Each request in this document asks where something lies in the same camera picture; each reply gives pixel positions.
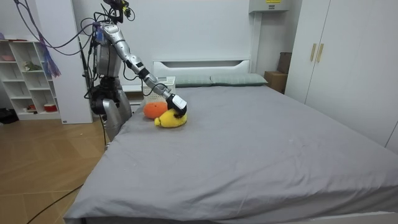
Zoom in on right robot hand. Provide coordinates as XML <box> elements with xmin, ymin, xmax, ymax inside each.
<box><xmin>165</xmin><ymin>93</ymin><xmax>188</xmax><ymax>118</ymax></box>

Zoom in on yellow fruit soft toy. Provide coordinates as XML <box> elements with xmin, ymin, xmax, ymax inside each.
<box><xmin>154</xmin><ymin>108</ymin><xmax>188</xmax><ymax>129</ymax></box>

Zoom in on white plastic basket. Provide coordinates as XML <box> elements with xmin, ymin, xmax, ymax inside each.
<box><xmin>142</xmin><ymin>76</ymin><xmax>177</xmax><ymax>104</ymax></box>

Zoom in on orange fruit soft toy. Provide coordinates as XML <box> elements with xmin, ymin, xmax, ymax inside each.
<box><xmin>142</xmin><ymin>101</ymin><xmax>169</xmax><ymax>120</ymax></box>

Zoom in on white nightstand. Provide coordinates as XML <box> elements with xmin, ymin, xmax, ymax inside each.
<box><xmin>121</xmin><ymin>84</ymin><xmax>146</xmax><ymax>114</ymax></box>

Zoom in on green pillow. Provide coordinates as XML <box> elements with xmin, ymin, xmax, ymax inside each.
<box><xmin>210</xmin><ymin>73</ymin><xmax>268</xmax><ymax>87</ymax></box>

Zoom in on robot legs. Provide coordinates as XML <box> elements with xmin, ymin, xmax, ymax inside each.
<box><xmin>89</xmin><ymin>76</ymin><xmax>133</xmax><ymax>147</ymax></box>

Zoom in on grey bed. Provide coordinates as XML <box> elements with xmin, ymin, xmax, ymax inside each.
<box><xmin>63</xmin><ymin>58</ymin><xmax>398</xmax><ymax>224</ymax></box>

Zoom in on robot body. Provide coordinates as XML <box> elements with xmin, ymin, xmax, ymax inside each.
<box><xmin>80</xmin><ymin>0</ymin><xmax>137</xmax><ymax>79</ymax></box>

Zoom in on light cardboard box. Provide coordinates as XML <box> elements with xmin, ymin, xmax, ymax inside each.
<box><xmin>264</xmin><ymin>70</ymin><xmax>289</xmax><ymax>95</ymax></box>

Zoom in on tall white cabinet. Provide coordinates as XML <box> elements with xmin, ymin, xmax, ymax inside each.
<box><xmin>34</xmin><ymin>0</ymin><xmax>93</xmax><ymax>124</ymax></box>

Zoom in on dark brown cardboard box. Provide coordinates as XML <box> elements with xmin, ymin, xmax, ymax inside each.
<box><xmin>277</xmin><ymin>52</ymin><xmax>293</xmax><ymax>75</ymax></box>

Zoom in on white shelf unit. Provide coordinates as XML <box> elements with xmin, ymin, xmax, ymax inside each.
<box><xmin>0</xmin><ymin>39</ymin><xmax>62</xmax><ymax>121</ymax></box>

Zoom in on green soft toy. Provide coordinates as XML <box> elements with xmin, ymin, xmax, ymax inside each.
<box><xmin>22</xmin><ymin>61</ymin><xmax>42</xmax><ymax>72</ymax></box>

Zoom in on black bag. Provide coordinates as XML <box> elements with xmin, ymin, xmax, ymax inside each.
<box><xmin>0</xmin><ymin>108</ymin><xmax>19</xmax><ymax>125</ymax></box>

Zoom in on white wardrobe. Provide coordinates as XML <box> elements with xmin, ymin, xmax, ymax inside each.
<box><xmin>284</xmin><ymin>0</ymin><xmax>398</xmax><ymax>154</ymax></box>

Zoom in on cable bundle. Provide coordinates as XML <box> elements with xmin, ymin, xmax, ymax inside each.
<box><xmin>12</xmin><ymin>0</ymin><xmax>95</xmax><ymax>78</ymax></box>

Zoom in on grey wall box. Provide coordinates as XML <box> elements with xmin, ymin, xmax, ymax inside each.
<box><xmin>248</xmin><ymin>0</ymin><xmax>292</xmax><ymax>14</ymax></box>

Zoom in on black floor cable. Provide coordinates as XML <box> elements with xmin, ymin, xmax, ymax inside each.
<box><xmin>26</xmin><ymin>183</ymin><xmax>85</xmax><ymax>224</ymax></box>

